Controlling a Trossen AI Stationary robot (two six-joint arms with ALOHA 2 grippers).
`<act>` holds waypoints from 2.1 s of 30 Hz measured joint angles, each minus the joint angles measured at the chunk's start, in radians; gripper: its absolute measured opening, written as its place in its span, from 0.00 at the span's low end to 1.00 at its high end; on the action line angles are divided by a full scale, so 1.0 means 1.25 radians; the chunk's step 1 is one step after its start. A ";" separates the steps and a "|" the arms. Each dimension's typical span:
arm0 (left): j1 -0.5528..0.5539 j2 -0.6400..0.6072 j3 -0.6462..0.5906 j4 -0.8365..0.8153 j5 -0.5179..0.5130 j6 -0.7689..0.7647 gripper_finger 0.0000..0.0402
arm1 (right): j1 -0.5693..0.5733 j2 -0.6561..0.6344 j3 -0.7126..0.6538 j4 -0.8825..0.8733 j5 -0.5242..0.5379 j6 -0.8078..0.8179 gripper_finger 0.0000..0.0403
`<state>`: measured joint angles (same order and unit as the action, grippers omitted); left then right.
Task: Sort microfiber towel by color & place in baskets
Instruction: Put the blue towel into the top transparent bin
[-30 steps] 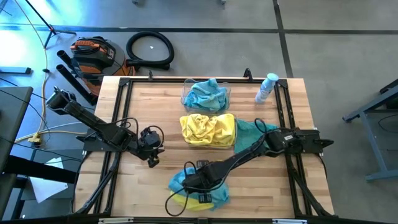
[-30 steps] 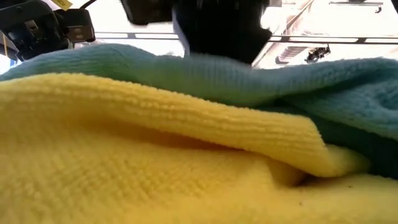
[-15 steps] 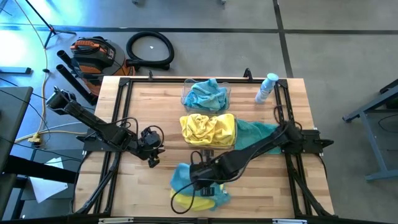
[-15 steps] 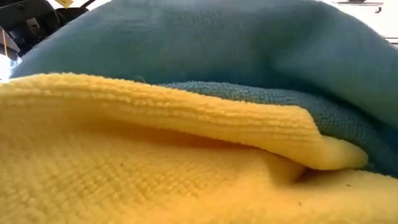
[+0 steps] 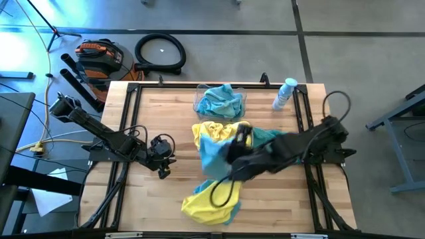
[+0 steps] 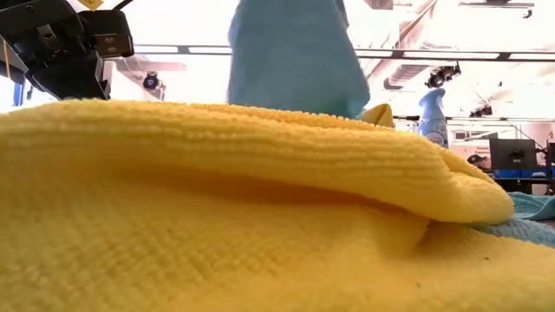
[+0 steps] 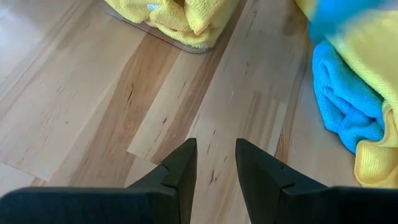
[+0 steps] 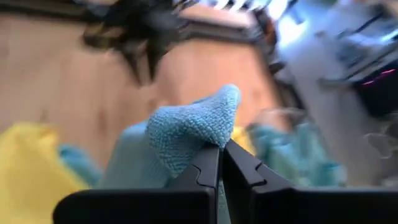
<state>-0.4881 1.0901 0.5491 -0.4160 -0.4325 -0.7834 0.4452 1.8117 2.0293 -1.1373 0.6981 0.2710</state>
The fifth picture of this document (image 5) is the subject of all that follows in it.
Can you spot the orange black shop vacuum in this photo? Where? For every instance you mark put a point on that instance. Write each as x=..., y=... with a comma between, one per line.
x=99, y=59

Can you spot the spray bottle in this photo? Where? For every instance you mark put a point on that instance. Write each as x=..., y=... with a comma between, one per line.
x=282, y=98

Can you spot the silver metal bracket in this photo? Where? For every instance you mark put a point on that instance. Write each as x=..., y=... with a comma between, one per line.
x=308, y=236
x=123, y=235

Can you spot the black metal table frame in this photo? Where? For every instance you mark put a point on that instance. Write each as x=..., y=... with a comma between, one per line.
x=186, y=86

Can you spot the teal microfiber towel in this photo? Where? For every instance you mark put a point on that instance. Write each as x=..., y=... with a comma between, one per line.
x=265, y=134

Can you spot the grey metal table frame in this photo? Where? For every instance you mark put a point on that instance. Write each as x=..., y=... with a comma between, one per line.
x=398, y=149

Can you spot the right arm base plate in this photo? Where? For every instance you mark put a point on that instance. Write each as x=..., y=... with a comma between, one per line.
x=345, y=153

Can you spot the black vacuum wand tube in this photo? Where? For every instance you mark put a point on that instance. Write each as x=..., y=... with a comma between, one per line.
x=70, y=63
x=79, y=88

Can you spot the white paper sheet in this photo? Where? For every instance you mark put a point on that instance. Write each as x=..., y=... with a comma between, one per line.
x=50, y=200

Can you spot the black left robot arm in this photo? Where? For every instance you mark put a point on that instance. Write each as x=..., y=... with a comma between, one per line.
x=86, y=121

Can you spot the black flat floor bar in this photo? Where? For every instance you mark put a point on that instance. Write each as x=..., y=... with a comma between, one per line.
x=16, y=75

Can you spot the dark grey side table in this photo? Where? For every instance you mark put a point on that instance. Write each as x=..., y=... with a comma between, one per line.
x=13, y=132

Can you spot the black table clamp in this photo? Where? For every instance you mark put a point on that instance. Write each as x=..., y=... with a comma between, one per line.
x=265, y=79
x=161, y=80

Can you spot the black side table beam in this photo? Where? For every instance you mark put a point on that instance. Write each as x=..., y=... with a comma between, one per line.
x=43, y=181

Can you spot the clear plastic basket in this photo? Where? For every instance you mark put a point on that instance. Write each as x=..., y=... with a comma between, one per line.
x=196, y=91

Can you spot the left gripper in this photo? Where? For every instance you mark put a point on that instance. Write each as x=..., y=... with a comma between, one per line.
x=159, y=151

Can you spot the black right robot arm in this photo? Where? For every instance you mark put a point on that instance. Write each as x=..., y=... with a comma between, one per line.
x=299, y=146

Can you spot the yellow microfiber towel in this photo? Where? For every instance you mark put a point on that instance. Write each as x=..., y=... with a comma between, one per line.
x=212, y=129
x=206, y=206

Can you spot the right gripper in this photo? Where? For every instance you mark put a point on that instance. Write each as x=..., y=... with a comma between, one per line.
x=237, y=153

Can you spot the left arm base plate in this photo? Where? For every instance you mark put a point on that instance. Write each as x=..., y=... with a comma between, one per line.
x=96, y=154

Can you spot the black tripod stand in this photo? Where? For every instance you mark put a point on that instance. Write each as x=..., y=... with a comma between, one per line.
x=55, y=32

